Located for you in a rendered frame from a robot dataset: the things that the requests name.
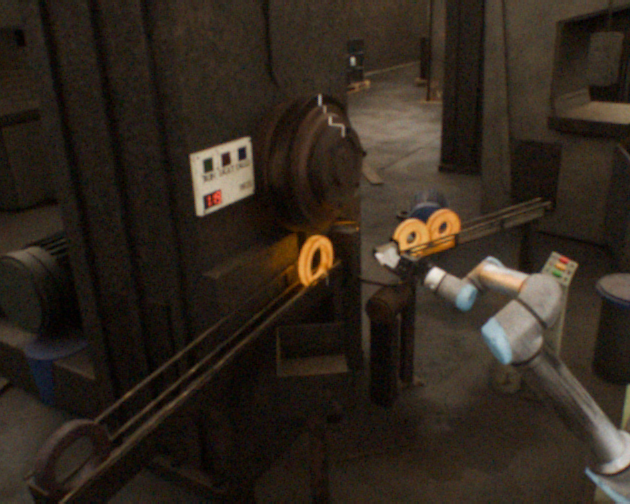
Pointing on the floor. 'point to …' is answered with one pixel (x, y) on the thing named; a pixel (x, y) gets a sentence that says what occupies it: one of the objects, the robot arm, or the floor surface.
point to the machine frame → (179, 197)
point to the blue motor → (428, 199)
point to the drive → (65, 303)
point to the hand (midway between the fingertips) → (378, 257)
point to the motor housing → (384, 343)
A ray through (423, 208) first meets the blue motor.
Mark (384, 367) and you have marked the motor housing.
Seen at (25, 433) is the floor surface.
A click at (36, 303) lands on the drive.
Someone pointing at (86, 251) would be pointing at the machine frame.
